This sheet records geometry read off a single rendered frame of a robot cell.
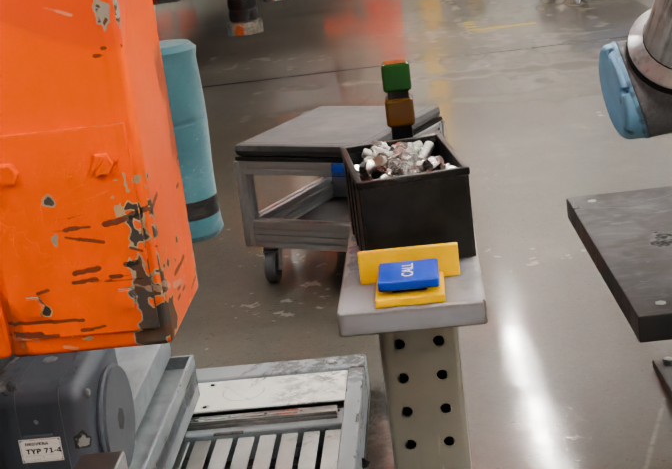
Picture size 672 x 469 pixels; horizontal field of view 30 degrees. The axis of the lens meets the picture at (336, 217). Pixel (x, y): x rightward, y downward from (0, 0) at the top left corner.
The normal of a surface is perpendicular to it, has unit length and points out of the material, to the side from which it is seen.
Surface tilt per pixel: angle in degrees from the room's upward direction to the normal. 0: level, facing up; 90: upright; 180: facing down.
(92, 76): 90
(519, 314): 0
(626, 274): 0
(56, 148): 90
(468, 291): 0
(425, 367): 90
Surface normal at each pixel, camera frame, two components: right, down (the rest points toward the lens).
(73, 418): 0.33, 0.23
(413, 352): -0.06, 0.29
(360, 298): -0.12, -0.95
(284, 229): -0.50, 0.30
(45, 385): -0.14, -0.77
